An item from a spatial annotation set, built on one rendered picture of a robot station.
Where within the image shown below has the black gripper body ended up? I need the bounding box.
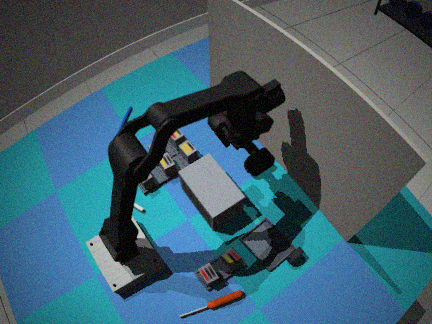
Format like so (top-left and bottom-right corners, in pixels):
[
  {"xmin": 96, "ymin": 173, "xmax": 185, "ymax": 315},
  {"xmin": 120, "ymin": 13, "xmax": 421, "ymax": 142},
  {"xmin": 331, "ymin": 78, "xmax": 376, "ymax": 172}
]
[{"xmin": 207, "ymin": 113, "xmax": 275, "ymax": 177}]

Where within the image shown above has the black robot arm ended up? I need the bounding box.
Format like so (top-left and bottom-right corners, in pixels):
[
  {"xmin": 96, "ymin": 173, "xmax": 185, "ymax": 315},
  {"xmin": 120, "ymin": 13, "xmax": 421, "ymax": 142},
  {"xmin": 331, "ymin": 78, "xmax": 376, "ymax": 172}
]
[{"xmin": 99, "ymin": 70, "xmax": 286, "ymax": 265}]

